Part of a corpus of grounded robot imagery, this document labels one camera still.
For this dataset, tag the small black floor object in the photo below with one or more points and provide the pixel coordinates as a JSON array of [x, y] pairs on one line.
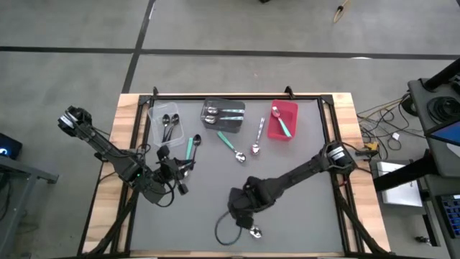
[[422, 240]]

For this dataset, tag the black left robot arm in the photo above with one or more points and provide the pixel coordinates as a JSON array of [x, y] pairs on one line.
[[108, 151]]

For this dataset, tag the keyboard with coloured keys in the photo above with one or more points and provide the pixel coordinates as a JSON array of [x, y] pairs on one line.
[[452, 216]]

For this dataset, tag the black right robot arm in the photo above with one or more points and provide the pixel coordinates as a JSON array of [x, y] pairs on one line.
[[294, 172]]

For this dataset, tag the grey side table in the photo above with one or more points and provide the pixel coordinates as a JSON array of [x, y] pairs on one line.
[[25, 172]]

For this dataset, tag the black device with blue light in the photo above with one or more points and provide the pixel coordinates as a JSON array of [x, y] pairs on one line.
[[9, 147]]

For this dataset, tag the black pole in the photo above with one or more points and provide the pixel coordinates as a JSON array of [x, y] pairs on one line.
[[443, 75]]

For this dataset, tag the black table clamp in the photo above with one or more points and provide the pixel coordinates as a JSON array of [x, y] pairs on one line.
[[155, 91], [288, 91]]

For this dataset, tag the white power adapter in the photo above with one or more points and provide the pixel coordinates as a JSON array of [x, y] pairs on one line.
[[395, 136]]

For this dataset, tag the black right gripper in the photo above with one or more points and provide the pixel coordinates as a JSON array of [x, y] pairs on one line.
[[242, 206]]

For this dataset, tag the dark grey translucent container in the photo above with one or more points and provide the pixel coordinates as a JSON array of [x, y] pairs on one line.
[[223, 127]]

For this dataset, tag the red plastic container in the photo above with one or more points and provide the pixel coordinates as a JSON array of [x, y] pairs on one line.
[[289, 109]]

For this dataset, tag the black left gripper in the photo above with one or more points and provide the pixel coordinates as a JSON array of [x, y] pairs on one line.
[[170, 171]]

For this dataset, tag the white box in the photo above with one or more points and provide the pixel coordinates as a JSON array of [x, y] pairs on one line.
[[402, 194]]

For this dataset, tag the clear plastic container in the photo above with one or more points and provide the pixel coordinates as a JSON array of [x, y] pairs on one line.
[[156, 115]]

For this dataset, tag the grey equipment cart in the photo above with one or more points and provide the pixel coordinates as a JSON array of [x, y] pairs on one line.
[[418, 115]]

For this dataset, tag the blue laptop screen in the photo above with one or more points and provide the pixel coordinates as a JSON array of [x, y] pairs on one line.
[[449, 134]]

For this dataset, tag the yellow connector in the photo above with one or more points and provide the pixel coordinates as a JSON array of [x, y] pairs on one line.
[[371, 146]]

